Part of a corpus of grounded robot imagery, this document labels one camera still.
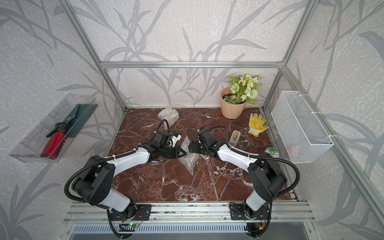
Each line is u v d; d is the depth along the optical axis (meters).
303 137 0.61
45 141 0.63
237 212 0.73
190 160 0.83
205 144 0.68
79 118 0.67
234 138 1.01
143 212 0.73
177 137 0.84
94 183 0.44
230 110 1.04
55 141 0.60
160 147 0.72
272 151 0.87
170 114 1.05
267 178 0.44
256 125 1.09
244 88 0.94
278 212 0.75
